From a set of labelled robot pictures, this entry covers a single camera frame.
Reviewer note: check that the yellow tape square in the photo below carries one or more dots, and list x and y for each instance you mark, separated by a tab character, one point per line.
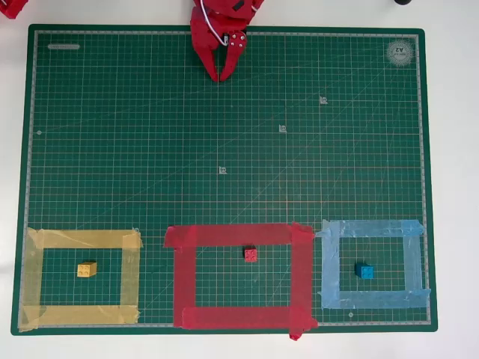
82	237

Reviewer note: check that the blue tape square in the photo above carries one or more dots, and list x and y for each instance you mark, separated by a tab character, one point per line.
374	226

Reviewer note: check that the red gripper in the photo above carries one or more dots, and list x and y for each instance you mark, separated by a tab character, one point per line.
205	37

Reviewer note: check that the green cutting mat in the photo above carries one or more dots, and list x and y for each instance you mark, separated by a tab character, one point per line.
112	149

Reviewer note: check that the black round knob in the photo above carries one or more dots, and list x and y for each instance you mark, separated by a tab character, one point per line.
403	2

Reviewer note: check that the red leader arm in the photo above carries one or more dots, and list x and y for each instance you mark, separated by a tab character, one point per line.
13	7

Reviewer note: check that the blue toy brick cube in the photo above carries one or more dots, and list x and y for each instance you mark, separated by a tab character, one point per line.
364	271

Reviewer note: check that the red toy brick cube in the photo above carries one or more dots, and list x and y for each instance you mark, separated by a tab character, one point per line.
251	254

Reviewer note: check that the yellow toy brick cube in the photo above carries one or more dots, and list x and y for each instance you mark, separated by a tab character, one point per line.
87	269

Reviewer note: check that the red tape square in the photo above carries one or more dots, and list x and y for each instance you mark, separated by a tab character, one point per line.
224	233

